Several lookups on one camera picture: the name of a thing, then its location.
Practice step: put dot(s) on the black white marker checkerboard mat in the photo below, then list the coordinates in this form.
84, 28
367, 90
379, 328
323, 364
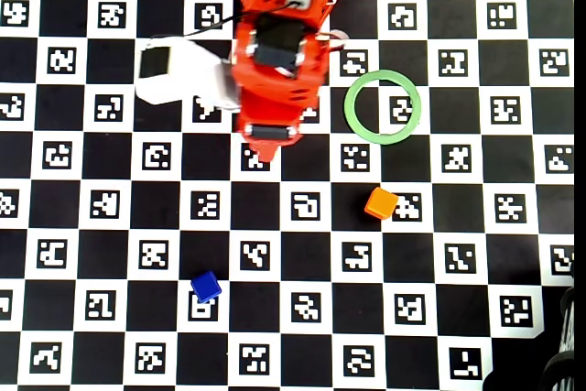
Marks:
307, 244

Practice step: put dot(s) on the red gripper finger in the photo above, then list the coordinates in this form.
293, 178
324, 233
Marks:
268, 148

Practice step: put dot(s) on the black coiled stand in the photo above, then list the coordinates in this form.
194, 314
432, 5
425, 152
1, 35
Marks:
567, 313

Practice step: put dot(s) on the blue cube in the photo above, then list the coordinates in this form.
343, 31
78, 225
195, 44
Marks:
206, 286

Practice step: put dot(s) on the red gripper body with servo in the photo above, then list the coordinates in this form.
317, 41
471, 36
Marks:
270, 131

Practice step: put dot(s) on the orange cube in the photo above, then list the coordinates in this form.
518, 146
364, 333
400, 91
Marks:
381, 203

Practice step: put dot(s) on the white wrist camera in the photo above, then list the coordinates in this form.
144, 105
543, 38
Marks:
192, 75

